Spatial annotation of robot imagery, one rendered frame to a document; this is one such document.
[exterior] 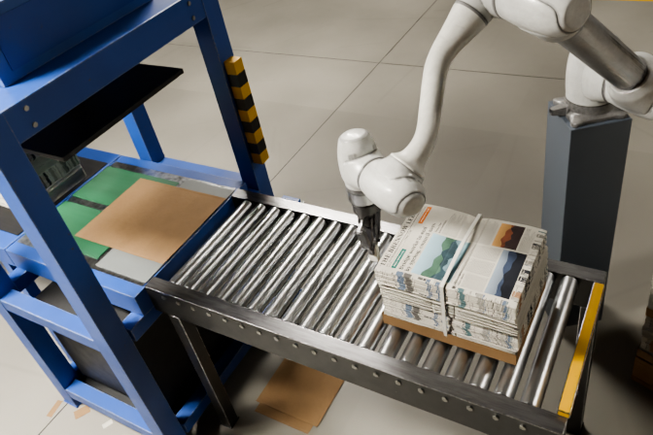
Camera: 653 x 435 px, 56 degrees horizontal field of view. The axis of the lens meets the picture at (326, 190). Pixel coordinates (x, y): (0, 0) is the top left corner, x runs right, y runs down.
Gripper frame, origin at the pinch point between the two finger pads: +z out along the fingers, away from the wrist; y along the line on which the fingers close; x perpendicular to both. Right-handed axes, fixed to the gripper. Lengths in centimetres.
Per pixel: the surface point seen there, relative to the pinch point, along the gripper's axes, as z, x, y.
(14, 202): -38, 78, -48
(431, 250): -9.6, -20.0, -3.3
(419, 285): -7.8, -20.9, -14.5
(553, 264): 13, -46, 24
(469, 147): 93, 36, 185
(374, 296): 14.0, -0.8, -5.0
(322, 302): 13.6, 13.0, -13.0
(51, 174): 3, 148, 0
